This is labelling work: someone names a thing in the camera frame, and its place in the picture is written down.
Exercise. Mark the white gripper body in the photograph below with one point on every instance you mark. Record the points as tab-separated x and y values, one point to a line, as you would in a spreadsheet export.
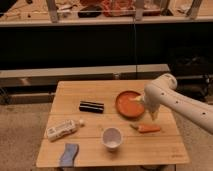
151	104

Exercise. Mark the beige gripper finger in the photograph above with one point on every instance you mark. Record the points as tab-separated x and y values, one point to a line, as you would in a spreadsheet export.
154	115

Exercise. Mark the orange ceramic bowl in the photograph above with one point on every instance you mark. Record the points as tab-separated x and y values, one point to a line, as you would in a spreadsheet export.
127	107

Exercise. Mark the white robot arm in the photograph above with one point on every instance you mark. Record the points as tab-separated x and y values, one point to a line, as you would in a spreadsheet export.
161	91

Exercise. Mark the orange carrot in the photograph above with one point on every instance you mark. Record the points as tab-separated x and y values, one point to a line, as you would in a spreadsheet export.
143	128

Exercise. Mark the wooden table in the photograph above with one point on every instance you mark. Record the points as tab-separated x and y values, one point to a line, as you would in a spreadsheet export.
162	147

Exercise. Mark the white cup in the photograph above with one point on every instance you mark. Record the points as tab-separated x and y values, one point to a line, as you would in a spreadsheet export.
112	138

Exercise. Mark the black rectangular box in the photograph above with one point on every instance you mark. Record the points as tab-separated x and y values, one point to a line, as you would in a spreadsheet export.
91	107

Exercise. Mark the white plastic bottle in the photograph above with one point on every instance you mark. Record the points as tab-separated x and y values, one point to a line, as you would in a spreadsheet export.
62	129

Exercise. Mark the blue sponge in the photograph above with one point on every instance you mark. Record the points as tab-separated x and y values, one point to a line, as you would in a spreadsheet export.
68	157

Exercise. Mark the red cloth on shelf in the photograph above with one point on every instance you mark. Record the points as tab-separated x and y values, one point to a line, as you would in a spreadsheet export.
117	8

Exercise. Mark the black object on shelf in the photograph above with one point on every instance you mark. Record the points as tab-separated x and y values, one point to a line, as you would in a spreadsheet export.
90	11

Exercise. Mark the long wooden bench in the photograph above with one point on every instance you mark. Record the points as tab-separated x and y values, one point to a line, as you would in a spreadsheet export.
51	76

